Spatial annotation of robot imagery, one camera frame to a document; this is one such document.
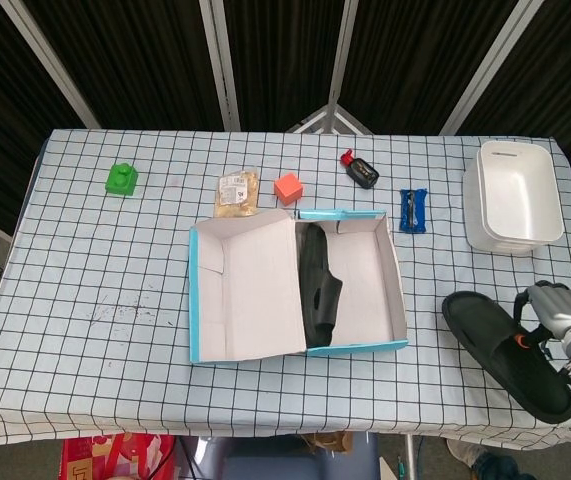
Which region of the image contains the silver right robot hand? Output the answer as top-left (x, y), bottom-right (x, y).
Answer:
top-left (512, 280), bottom-right (571, 351)

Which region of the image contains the black slipper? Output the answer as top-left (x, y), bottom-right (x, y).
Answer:
top-left (297, 223), bottom-right (344, 349)
top-left (441, 291), bottom-right (571, 425)

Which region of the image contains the light blue shoe box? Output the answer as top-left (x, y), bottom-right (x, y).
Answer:
top-left (188, 208), bottom-right (410, 365)

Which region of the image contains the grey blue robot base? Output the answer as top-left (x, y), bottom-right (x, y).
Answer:
top-left (177, 432), bottom-right (381, 480)

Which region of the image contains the white plastic basin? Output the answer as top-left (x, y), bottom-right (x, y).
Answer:
top-left (477, 140), bottom-right (566, 245)
top-left (462, 149), bottom-right (566, 257)

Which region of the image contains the white grey sneaker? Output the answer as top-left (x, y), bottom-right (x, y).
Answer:
top-left (447, 438), bottom-right (521, 480)

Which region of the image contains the blue drill bit packet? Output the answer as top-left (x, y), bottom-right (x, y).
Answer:
top-left (398, 188), bottom-right (429, 235)

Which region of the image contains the metal table leg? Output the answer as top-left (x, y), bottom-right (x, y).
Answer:
top-left (403, 432), bottom-right (416, 480)

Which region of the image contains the black bottle red cap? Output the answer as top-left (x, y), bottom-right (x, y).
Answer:
top-left (339, 148), bottom-right (380, 190)

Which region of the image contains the brown paper bag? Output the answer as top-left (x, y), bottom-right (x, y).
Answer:
top-left (302, 432), bottom-right (355, 455)

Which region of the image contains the orange cube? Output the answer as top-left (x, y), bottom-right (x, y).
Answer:
top-left (273, 172), bottom-right (305, 206)

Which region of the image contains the white metal screen foot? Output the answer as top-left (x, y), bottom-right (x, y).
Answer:
top-left (287, 103), bottom-right (372, 135)

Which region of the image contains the clear snack packet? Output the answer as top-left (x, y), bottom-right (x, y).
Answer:
top-left (213, 168), bottom-right (261, 219)

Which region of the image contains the green toy building block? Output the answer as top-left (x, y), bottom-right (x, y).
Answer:
top-left (104, 163), bottom-right (140, 197)

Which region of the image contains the red patterned bag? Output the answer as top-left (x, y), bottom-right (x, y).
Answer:
top-left (60, 433), bottom-right (176, 480)

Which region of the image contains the white black checked tablecloth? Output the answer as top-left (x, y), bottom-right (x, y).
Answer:
top-left (0, 128), bottom-right (571, 451)

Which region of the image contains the black folding partition screen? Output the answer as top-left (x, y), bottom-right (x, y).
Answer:
top-left (0, 0), bottom-right (571, 236)

